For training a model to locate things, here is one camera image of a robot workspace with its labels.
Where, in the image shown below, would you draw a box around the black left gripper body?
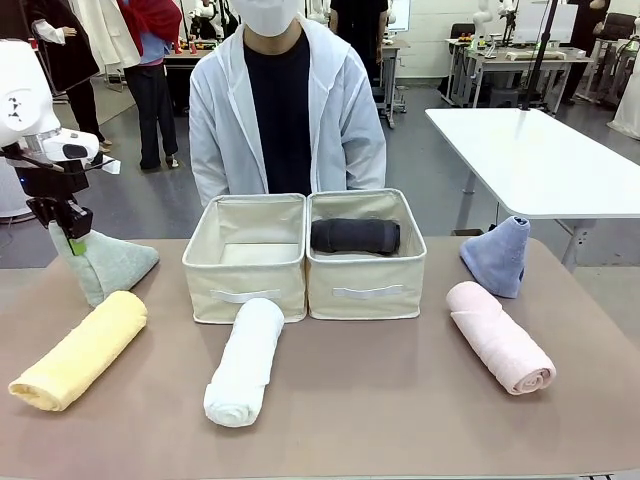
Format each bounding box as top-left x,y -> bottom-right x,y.
18,158 -> 91,204

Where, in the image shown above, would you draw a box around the pale green cone towel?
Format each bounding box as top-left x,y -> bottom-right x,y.
48,222 -> 161,308

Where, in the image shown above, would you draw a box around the yellow towel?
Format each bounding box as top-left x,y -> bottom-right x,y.
8,290 -> 149,413

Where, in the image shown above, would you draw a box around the white towel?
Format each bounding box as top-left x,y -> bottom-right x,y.
202,298 -> 286,428

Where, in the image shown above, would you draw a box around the blue cone towel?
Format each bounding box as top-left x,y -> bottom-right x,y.
459,215 -> 532,300

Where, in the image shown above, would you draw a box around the pink towel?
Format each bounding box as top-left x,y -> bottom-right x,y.
445,281 -> 558,397

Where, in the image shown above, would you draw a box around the white cylindrical appliance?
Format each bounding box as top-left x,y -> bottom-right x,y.
0,158 -> 32,222

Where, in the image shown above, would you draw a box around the person in black dress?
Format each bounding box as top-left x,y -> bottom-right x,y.
25,0 -> 109,147

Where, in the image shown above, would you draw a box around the person in red jacket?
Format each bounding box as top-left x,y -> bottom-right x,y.
117,0 -> 184,172

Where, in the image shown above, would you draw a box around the white hanging coat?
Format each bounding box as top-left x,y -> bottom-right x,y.
73,0 -> 144,72

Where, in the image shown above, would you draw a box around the person in white jacket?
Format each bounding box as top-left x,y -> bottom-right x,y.
188,0 -> 388,208

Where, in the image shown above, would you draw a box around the beige fabric storage box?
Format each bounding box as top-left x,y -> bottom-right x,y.
181,193 -> 308,325
305,188 -> 428,322

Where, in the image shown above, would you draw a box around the brown background table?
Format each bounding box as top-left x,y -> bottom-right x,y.
162,38 -> 222,117

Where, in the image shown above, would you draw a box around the white face mask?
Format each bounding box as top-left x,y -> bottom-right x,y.
233,0 -> 300,38

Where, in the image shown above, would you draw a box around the dark grey rolled towel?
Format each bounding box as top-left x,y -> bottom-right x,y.
310,218 -> 402,255

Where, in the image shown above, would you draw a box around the person in black clothes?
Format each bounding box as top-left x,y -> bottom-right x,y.
328,0 -> 391,82

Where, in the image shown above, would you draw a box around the grey stool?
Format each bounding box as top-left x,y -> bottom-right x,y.
486,86 -> 522,109

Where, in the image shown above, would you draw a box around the grey background workbench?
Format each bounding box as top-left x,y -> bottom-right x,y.
446,33 -> 597,112

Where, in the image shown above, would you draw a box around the white table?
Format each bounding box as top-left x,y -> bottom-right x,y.
424,107 -> 640,274

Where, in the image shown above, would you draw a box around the black tripod pole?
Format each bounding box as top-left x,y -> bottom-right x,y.
518,0 -> 560,114

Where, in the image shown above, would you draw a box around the person in dark clothes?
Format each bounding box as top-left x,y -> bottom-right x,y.
563,0 -> 610,106

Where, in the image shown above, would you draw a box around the white draped mannequin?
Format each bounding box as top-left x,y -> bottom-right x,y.
606,63 -> 640,142

